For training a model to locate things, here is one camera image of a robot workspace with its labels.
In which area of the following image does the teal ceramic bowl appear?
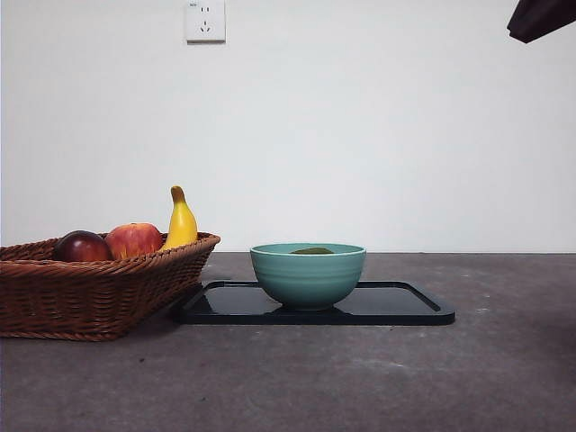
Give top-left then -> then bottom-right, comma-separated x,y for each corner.
249,242 -> 367,312

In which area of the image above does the dark rectangular tray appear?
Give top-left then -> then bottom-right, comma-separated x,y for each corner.
167,279 -> 457,327

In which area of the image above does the yellow banana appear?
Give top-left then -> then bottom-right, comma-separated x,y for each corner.
157,184 -> 200,252

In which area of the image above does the red apple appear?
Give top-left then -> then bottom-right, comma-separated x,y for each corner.
104,221 -> 164,261

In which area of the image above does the dark red plum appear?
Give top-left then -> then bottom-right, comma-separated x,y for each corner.
53,229 -> 114,263

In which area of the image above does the brown wicker basket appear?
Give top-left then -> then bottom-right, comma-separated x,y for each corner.
0,231 -> 221,342

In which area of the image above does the white wall socket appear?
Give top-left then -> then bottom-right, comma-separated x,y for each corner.
185,0 -> 227,45

